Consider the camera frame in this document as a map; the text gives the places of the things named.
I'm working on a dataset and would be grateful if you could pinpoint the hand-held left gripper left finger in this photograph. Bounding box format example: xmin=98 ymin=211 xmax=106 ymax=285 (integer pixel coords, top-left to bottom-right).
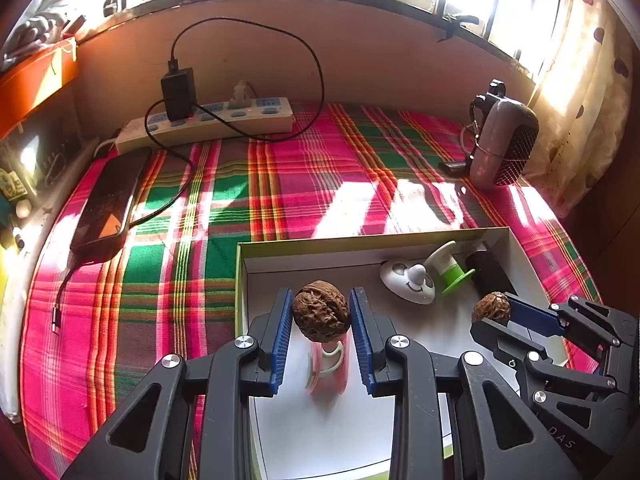
xmin=62 ymin=287 xmax=294 ymax=480

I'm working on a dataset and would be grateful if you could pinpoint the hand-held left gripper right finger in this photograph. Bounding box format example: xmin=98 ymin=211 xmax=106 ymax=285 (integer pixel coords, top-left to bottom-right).
xmin=349 ymin=287 xmax=583 ymax=480

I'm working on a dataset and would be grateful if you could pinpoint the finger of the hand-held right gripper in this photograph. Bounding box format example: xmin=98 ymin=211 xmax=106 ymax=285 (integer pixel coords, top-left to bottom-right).
xmin=470 ymin=319 xmax=623 ymax=393
xmin=507 ymin=292 xmax=640 ymax=361

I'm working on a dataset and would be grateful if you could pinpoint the brown wrinkled walnut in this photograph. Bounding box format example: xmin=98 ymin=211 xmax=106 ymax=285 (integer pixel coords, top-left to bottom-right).
xmin=292 ymin=281 xmax=351 ymax=343
xmin=471 ymin=291 xmax=512 ymax=323

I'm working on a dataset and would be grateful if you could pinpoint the green and white cardboard box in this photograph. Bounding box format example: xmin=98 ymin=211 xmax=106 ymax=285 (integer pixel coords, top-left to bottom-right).
xmin=235 ymin=227 xmax=576 ymax=480

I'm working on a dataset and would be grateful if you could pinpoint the black rectangular device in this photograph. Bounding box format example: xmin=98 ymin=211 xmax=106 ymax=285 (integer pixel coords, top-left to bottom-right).
xmin=462 ymin=247 xmax=518 ymax=301

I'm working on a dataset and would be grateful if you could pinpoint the white smiley-face gadget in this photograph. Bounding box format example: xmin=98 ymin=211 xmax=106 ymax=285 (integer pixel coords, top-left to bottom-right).
xmin=379 ymin=259 xmax=435 ymax=306

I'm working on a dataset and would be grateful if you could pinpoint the green and white spool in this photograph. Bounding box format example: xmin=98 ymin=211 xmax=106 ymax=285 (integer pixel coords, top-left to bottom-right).
xmin=424 ymin=240 xmax=476 ymax=297

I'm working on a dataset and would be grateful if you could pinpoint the plaid tablecloth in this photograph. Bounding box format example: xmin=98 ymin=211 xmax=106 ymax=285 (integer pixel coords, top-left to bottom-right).
xmin=20 ymin=102 xmax=603 ymax=480

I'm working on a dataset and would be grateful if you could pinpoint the grey desktop fan heater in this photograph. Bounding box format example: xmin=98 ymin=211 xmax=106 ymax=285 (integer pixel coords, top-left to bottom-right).
xmin=467 ymin=79 xmax=541 ymax=190

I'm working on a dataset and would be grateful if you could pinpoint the white power strip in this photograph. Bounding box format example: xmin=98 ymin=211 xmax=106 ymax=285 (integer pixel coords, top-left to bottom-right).
xmin=95 ymin=97 xmax=296 ymax=161

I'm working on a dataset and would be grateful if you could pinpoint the cream dotted curtain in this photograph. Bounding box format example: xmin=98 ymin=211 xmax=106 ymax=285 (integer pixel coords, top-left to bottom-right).
xmin=525 ymin=0 xmax=633 ymax=218

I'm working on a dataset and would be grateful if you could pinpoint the black smartphone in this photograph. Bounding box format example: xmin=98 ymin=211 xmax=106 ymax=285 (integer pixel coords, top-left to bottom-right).
xmin=69 ymin=147 xmax=153 ymax=253

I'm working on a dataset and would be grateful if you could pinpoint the black charger adapter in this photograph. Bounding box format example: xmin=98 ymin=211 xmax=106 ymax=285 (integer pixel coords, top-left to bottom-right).
xmin=160 ymin=67 xmax=197 ymax=123

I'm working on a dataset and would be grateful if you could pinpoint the small green picture card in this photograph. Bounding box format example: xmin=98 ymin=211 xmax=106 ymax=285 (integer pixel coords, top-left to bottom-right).
xmin=0 ymin=170 xmax=28 ymax=198

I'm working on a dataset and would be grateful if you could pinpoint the orange storage box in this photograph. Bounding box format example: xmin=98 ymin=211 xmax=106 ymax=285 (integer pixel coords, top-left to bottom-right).
xmin=0 ymin=42 xmax=81 ymax=133

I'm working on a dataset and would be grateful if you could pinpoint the white plastic bag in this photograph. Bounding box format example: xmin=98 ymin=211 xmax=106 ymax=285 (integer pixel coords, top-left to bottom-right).
xmin=0 ymin=0 xmax=76 ymax=71

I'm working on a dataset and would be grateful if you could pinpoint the white wall plug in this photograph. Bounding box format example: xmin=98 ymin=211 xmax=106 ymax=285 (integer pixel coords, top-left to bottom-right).
xmin=230 ymin=80 xmax=253 ymax=108

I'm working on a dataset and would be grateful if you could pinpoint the black charging cable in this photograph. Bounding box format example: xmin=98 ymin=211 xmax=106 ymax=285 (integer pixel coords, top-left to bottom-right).
xmin=50 ymin=17 xmax=325 ymax=336

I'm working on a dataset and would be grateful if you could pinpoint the black window handle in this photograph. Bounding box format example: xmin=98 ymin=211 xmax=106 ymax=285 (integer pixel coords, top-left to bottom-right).
xmin=435 ymin=12 xmax=481 ymax=43

